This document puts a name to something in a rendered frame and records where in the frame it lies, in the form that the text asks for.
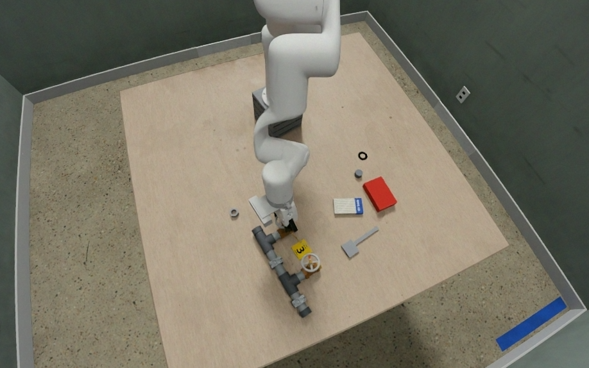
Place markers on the red rectangular block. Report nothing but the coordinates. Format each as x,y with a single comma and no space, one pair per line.
379,194

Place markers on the grey pipe manifold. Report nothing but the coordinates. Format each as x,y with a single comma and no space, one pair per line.
289,282

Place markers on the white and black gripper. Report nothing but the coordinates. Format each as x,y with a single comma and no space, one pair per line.
287,217

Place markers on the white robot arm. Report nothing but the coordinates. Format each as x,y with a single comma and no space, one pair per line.
290,60

